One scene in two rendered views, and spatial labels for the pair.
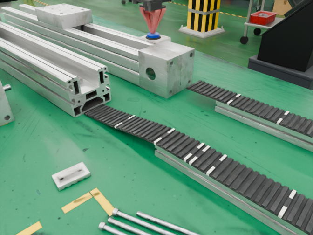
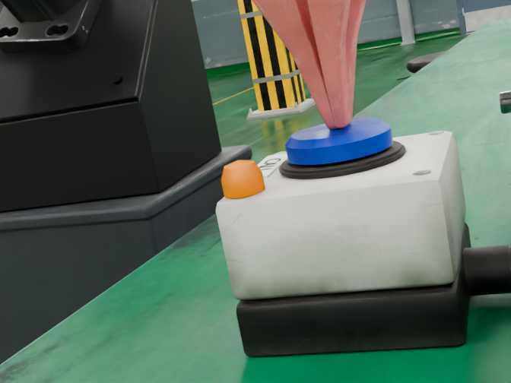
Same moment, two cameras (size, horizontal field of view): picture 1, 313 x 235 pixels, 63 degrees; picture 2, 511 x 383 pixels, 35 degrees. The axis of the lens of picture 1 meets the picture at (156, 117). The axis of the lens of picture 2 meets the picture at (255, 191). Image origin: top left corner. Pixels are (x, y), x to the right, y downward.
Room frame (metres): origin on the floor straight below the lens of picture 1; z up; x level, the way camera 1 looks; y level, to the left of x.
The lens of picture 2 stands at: (0.95, 0.27, 0.90)
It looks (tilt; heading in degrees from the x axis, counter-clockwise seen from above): 13 degrees down; 247
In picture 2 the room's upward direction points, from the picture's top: 11 degrees counter-clockwise
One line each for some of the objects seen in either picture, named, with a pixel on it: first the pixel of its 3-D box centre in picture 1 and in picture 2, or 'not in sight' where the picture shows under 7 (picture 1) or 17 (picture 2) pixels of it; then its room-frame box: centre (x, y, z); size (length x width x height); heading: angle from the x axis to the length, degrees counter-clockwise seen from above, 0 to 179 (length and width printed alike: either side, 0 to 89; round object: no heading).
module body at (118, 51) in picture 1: (67, 34); not in sight; (0.89, 0.30, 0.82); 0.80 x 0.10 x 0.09; 48
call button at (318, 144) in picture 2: (153, 36); (340, 152); (0.80, 0.01, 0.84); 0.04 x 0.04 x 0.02
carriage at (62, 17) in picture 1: (64, 19); not in sight; (0.89, 0.30, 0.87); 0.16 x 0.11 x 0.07; 48
